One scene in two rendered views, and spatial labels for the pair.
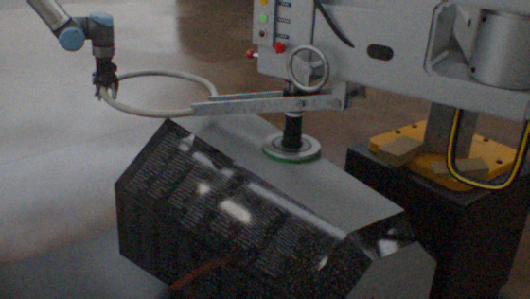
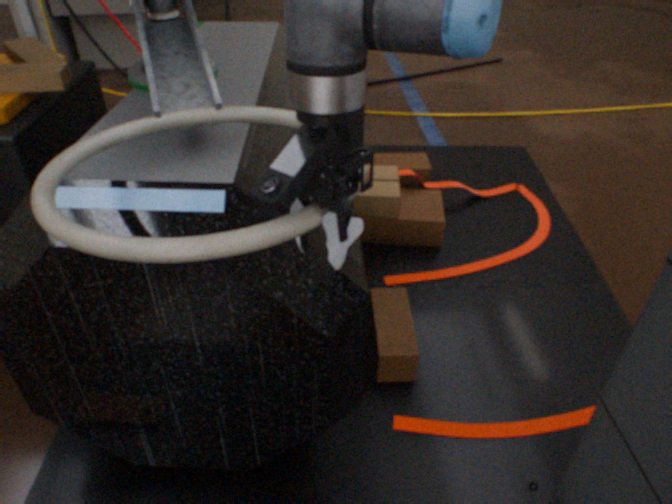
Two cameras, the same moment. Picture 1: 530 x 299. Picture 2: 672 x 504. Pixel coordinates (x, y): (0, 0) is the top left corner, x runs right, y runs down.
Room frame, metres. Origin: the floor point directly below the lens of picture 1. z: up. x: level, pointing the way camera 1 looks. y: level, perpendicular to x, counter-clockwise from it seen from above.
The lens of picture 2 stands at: (2.61, 1.08, 1.34)
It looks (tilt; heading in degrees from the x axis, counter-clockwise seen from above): 38 degrees down; 220
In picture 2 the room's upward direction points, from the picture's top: straight up
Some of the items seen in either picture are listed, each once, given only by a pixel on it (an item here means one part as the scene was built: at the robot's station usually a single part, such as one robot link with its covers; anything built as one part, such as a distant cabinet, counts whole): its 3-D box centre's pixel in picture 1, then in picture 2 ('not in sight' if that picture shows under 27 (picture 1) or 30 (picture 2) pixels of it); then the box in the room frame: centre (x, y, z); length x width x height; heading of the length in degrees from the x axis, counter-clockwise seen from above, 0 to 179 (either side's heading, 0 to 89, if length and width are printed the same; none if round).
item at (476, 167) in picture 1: (458, 166); (34, 53); (1.90, -0.74, 0.80); 0.20 x 0.10 x 0.05; 89
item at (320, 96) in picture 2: (104, 50); (324, 87); (2.15, 0.68, 1.11); 0.10 x 0.09 x 0.05; 89
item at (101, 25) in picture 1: (101, 29); (328, 7); (2.14, 0.68, 1.20); 0.10 x 0.09 x 0.12; 111
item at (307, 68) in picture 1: (312, 65); not in sight; (1.67, -0.13, 1.23); 0.15 x 0.10 x 0.15; 59
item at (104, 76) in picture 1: (103, 70); (330, 152); (2.14, 0.69, 1.03); 0.09 x 0.08 x 0.12; 179
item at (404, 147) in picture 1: (399, 150); (30, 77); (2.01, -0.54, 0.81); 0.20 x 0.10 x 0.05; 138
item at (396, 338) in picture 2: not in sight; (392, 332); (1.55, 0.44, 0.07); 0.30 x 0.12 x 0.12; 42
